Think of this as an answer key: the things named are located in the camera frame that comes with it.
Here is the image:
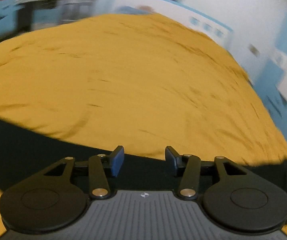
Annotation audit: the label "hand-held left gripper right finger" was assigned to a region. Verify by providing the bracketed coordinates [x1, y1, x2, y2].
[165, 145, 248, 200]

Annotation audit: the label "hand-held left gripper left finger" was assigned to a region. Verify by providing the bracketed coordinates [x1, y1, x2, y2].
[42, 145, 124, 199]

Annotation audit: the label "black pants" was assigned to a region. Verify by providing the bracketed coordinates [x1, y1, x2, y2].
[0, 117, 287, 200]

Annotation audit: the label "yellow blanket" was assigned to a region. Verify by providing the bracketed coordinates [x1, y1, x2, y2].
[0, 12, 287, 240]

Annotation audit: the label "white and blue headboard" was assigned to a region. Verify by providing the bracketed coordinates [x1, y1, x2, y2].
[115, 0, 234, 48]

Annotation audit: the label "blue wardrobe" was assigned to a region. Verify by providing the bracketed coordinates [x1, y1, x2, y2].
[255, 6, 287, 115]

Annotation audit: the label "blue pillow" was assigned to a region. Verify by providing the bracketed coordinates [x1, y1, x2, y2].
[117, 5, 157, 16]

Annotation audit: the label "desk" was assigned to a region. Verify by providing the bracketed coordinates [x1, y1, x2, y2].
[16, 0, 97, 32]

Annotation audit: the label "wall switch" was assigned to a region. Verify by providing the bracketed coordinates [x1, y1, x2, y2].
[248, 44, 260, 56]

